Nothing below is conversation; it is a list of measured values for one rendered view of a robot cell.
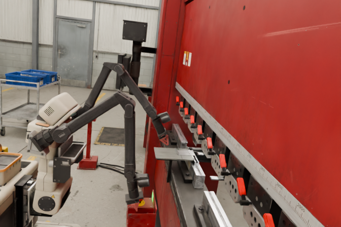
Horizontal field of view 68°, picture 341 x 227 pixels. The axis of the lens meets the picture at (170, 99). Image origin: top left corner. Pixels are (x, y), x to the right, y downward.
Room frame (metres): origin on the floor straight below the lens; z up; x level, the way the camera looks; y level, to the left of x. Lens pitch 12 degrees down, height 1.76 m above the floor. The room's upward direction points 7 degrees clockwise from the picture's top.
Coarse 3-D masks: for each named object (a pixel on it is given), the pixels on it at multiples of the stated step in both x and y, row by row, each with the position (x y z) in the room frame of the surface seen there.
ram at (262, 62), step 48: (240, 0) 1.22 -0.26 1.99; (288, 0) 0.84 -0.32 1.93; (336, 0) 0.64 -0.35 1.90; (192, 48) 2.03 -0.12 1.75; (240, 48) 1.13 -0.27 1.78; (288, 48) 0.78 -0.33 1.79; (336, 48) 0.60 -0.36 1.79; (192, 96) 1.83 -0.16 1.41; (240, 96) 1.05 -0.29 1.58; (288, 96) 0.73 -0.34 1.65; (336, 96) 0.57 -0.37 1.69; (288, 144) 0.69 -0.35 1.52; (336, 144) 0.53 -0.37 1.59; (336, 192) 0.50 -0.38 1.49
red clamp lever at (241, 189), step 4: (236, 180) 0.86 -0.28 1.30; (240, 180) 0.85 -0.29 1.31; (240, 184) 0.83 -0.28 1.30; (244, 184) 0.84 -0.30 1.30; (240, 188) 0.83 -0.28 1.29; (244, 188) 0.83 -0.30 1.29; (240, 192) 0.82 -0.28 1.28; (244, 192) 0.82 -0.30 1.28; (244, 196) 0.81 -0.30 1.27; (240, 200) 0.80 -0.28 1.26; (244, 200) 0.80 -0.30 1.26; (240, 204) 0.79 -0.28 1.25; (244, 204) 0.79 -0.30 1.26; (248, 204) 0.79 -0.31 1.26
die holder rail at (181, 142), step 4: (176, 124) 2.51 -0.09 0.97; (172, 128) 2.52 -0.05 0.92; (176, 128) 2.38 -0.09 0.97; (180, 128) 2.39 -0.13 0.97; (176, 132) 2.28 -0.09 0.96; (180, 132) 2.28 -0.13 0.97; (176, 136) 2.26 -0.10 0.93; (180, 136) 2.16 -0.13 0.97; (184, 136) 2.18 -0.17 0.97; (176, 140) 2.25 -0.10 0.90; (180, 140) 2.07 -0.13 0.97; (184, 140) 2.08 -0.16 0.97; (180, 144) 2.06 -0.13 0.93; (184, 144) 2.05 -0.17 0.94; (184, 148) 2.05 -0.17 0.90
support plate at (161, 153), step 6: (156, 150) 1.72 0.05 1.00; (162, 150) 1.74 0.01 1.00; (168, 150) 1.75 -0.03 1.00; (174, 150) 1.76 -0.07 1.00; (156, 156) 1.63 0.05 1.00; (162, 156) 1.64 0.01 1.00; (168, 156) 1.65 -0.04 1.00; (174, 156) 1.67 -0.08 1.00; (180, 156) 1.68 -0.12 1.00; (186, 156) 1.69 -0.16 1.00
